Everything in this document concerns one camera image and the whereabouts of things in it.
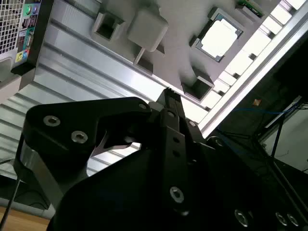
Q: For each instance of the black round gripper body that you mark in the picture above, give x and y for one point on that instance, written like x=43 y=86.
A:
x=115 y=197

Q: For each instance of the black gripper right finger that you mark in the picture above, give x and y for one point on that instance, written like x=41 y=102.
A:
x=228 y=173

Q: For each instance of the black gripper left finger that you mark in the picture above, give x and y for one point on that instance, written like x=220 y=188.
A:
x=72 y=120

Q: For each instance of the silver green CPU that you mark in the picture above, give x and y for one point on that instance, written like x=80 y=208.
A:
x=217 y=39

